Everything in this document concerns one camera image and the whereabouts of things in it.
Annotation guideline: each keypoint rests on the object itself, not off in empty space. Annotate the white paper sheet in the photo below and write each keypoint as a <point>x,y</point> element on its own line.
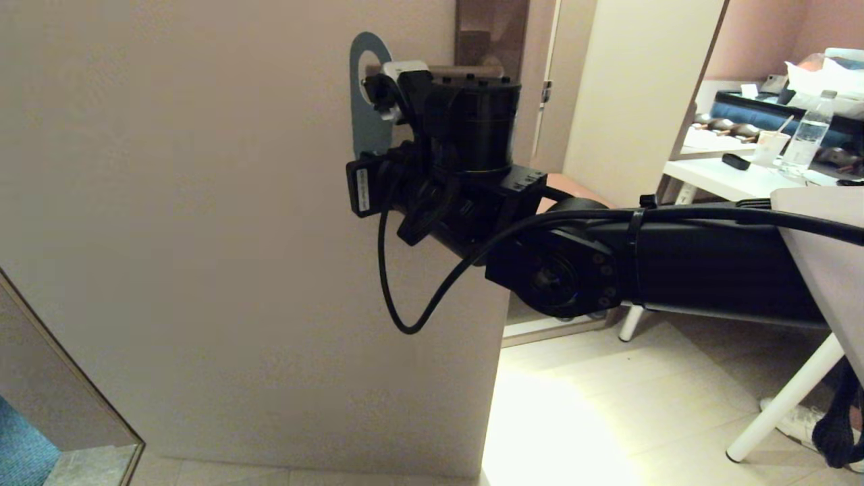
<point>709,140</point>

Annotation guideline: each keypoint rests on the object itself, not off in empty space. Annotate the small white card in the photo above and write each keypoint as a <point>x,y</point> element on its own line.
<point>747,91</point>

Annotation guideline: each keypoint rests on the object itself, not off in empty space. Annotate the beige room door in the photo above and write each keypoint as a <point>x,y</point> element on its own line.
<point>202,270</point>

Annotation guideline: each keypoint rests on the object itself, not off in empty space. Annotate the small black case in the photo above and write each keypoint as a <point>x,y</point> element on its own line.
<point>734,162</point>

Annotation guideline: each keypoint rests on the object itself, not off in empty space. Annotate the cream wardrobe bench unit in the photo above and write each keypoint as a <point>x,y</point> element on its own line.
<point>634,101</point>

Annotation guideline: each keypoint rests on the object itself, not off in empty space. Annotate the white sneaker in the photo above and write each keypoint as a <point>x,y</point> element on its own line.
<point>796,425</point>

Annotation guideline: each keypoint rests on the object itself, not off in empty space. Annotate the blue do-not-disturb door sign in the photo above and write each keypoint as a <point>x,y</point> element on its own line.
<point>368,135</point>

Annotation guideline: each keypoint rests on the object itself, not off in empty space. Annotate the white paper cup with stick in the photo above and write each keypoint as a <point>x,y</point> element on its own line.
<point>768,148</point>

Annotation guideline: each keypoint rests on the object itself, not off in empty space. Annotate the clear plastic water bottle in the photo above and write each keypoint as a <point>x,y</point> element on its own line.
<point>806,142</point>

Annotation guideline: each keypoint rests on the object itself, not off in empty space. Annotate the black flat device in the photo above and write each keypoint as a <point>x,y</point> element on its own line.
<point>850,182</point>

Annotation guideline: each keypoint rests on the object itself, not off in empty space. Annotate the white plastic bag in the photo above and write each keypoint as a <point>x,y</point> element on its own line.
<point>810,77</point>

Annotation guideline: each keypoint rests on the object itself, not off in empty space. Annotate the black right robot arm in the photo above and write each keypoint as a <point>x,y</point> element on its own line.
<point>709,263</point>

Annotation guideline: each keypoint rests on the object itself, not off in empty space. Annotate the dark blue tray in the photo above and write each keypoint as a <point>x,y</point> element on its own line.
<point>749,115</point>

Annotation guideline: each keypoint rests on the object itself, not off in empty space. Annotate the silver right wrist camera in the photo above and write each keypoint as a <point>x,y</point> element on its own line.
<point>405,67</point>

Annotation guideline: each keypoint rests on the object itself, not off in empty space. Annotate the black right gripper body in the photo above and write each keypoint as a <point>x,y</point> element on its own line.
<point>354,182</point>

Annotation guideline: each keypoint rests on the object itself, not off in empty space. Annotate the white table with round legs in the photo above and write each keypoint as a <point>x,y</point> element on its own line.
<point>729,182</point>

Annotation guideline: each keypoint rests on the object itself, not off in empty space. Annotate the brown bench cushion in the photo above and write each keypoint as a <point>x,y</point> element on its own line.
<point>574,185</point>

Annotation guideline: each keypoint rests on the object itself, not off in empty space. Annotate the brown door lock plate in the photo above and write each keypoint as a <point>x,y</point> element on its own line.
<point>489,27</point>

